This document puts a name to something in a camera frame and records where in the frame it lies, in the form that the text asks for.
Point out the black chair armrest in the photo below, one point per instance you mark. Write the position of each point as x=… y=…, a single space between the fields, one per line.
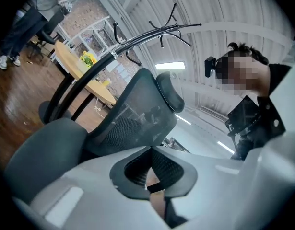
x=41 y=152

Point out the yellow flowers in pot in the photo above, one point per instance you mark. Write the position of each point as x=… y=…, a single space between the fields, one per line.
x=88 y=57

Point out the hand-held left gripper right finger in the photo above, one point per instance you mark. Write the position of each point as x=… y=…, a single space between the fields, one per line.
x=209 y=188

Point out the person's black clothing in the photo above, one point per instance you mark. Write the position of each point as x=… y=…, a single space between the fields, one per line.
x=262 y=126

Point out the white tube light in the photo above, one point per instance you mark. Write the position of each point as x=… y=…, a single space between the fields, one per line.
x=226 y=147
x=183 y=119

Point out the ceiling air vent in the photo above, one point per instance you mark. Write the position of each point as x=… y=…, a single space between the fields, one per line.
x=212 y=111

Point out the yellow cup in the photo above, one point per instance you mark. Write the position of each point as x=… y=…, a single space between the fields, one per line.
x=107 y=81

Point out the black head camera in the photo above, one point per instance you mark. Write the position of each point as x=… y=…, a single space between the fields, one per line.
x=210 y=67

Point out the person's head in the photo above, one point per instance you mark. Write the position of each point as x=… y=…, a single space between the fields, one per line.
x=243 y=73

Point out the black coat rack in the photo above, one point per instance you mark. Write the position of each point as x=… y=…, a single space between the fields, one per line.
x=89 y=74

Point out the black chair headrest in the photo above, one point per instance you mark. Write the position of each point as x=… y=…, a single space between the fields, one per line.
x=171 y=92

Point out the ceiling light panel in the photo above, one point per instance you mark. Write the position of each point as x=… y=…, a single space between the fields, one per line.
x=170 y=65

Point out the white desk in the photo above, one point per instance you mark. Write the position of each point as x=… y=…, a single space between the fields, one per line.
x=176 y=145

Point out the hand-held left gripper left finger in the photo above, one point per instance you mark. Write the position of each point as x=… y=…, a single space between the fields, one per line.
x=89 y=195

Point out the black chest-mounted device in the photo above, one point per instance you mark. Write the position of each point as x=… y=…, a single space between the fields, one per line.
x=242 y=115

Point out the black mesh office chair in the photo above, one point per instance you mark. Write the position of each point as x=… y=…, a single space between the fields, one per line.
x=137 y=99

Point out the white table lamp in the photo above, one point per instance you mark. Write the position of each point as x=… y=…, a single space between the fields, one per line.
x=111 y=66

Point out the round wooden table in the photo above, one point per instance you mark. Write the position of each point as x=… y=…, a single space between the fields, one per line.
x=101 y=93

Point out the white metal shelf rack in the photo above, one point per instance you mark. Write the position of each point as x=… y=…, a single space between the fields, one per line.
x=89 y=30

